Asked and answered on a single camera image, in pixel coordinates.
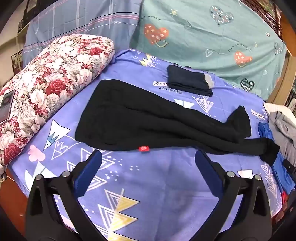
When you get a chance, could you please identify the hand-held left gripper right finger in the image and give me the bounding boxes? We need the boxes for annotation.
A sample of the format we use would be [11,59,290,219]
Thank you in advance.
[195,150,271,241]

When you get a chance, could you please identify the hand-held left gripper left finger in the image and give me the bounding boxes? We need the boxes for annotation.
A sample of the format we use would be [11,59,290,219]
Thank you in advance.
[25,149,109,241]

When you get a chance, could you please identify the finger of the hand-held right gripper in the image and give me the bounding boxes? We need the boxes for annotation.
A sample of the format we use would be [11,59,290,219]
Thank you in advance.
[282,159,296,181]

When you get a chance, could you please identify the black pants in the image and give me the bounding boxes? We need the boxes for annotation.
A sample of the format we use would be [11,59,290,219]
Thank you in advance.
[74,79,281,166]

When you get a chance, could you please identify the folded navy pants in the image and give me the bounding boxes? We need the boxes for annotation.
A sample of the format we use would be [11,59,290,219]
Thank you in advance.
[167,65,214,97]

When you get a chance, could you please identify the blue garment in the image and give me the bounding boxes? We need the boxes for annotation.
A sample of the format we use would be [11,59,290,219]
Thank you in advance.
[258,122,296,195]

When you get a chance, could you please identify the grey garment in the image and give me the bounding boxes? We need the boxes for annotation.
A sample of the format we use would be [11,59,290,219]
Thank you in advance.
[268,111,296,167]

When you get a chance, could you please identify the purple printed bed sheet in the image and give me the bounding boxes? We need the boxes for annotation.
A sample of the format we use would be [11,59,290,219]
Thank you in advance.
[9,49,296,241]

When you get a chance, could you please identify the white cloth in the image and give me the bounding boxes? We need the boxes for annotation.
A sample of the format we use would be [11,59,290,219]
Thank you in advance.
[264,102,296,116]

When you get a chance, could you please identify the red floral pillow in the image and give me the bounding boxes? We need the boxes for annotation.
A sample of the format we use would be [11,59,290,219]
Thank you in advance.
[0,34,115,166]

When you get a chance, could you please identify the smartphone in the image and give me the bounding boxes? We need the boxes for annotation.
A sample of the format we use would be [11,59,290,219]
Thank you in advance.
[0,89,16,124]

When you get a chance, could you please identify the blue-grey plaid pillow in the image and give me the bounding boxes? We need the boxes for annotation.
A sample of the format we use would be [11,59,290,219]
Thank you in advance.
[23,0,145,62]

